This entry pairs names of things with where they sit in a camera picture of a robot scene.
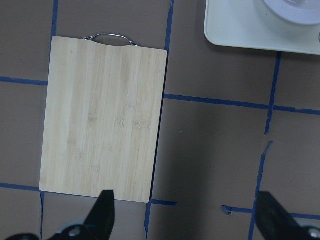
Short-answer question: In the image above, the bamboo cutting board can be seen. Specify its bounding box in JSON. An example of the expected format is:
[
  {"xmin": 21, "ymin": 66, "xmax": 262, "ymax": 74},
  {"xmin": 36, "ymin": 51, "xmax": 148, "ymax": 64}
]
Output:
[{"xmin": 39, "ymin": 36, "xmax": 167, "ymax": 203}]

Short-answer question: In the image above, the white round plate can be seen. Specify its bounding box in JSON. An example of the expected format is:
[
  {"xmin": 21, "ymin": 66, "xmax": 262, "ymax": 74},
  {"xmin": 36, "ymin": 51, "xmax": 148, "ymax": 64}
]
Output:
[{"xmin": 263, "ymin": 0, "xmax": 320, "ymax": 26}]

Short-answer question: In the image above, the cream bear tray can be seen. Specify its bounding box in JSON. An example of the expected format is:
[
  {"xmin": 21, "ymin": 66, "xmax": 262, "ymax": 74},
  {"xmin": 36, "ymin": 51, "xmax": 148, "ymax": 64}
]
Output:
[{"xmin": 204, "ymin": 0, "xmax": 320, "ymax": 55}]

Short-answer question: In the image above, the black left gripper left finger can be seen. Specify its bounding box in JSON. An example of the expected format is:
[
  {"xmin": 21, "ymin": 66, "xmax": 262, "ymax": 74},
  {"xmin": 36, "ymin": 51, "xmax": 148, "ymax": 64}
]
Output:
[{"xmin": 51, "ymin": 190, "xmax": 115, "ymax": 240}]

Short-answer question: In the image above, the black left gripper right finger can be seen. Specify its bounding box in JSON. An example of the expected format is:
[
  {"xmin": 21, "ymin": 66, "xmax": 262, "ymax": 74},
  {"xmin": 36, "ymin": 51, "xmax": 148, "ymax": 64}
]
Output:
[{"xmin": 256, "ymin": 191, "xmax": 304, "ymax": 240}]

